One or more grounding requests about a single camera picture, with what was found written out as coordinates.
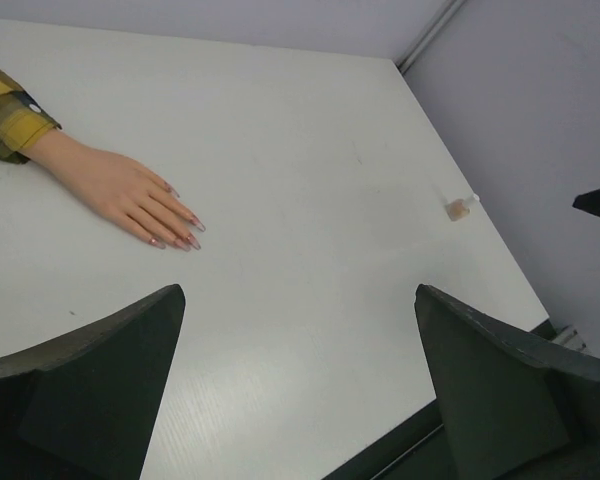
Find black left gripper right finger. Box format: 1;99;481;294
414;285;600;479

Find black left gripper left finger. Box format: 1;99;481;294
0;285;185;479

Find clear nail polish bottle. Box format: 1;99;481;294
445;193;480;221

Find mannequin hand with painted nails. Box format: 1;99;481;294
21;129;205;251

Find yellow plaid shirt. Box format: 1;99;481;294
0;69;61;164

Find aluminium frame post right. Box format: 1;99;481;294
396;0;467;75

